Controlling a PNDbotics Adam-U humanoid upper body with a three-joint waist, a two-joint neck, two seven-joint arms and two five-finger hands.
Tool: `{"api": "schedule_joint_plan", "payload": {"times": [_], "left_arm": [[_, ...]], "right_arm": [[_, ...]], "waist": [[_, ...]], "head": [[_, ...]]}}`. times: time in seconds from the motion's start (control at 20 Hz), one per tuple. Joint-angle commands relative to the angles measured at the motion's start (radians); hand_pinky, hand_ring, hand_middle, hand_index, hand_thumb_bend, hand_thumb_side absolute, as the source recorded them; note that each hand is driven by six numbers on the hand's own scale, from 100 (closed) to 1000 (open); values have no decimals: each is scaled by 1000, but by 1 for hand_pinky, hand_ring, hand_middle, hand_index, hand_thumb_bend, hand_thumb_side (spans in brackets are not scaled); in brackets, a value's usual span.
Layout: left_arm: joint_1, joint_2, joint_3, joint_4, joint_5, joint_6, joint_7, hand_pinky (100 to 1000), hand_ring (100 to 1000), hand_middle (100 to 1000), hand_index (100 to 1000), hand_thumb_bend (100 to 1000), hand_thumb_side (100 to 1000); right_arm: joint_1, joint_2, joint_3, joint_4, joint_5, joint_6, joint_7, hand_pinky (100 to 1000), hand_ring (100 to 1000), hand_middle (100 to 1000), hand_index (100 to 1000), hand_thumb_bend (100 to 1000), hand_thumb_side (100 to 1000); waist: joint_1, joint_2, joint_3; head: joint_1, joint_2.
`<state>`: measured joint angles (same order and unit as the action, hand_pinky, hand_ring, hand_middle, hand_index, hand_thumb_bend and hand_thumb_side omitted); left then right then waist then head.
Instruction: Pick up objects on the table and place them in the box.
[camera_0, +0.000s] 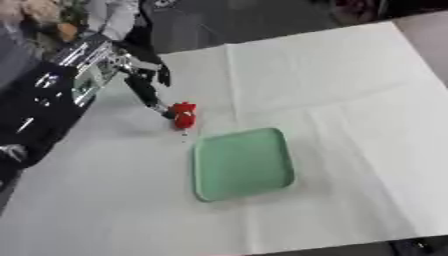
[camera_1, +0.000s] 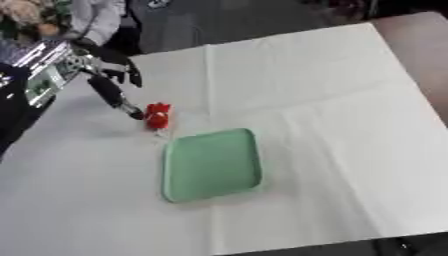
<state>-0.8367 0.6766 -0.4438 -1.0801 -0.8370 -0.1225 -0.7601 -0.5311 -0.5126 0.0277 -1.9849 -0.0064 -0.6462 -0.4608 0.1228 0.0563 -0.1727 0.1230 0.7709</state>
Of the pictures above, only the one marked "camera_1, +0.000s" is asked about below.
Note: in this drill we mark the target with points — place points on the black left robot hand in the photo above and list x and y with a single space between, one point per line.
109 90

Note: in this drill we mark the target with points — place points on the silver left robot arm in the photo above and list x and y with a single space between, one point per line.
41 71

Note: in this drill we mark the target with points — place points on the red toy object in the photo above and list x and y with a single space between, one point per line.
157 115

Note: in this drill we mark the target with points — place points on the person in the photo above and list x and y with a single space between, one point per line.
99 16

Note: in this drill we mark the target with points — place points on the brown soft toy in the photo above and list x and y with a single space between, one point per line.
26 15

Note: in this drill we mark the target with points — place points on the green tray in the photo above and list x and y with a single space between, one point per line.
211 165

